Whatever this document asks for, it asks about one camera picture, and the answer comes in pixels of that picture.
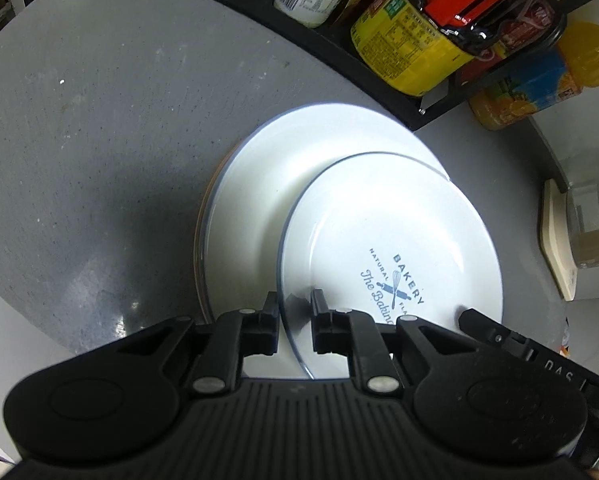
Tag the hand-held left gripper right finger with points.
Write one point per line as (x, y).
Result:
(319, 310)

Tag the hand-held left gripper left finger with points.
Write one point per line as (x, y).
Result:
(272, 310)

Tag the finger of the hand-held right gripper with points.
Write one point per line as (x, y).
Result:
(484, 327)

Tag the small white plate orange rim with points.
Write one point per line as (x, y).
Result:
(201, 240)

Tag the white plate with bakery print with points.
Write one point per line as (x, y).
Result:
(379, 220)

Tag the white deep plate blue rim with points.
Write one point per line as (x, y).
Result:
(279, 160)

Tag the cream kettle base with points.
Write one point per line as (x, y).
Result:
(559, 240)

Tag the glass electric kettle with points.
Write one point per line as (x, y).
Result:
(594, 225)

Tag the black metal rack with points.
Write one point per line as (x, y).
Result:
(369, 85)

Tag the orange juice bottle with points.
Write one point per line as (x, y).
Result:
(539, 85)

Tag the dark sauce bottle yellow label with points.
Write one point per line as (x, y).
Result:
(404, 45)

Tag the red drink can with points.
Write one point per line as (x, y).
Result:
(524, 30)

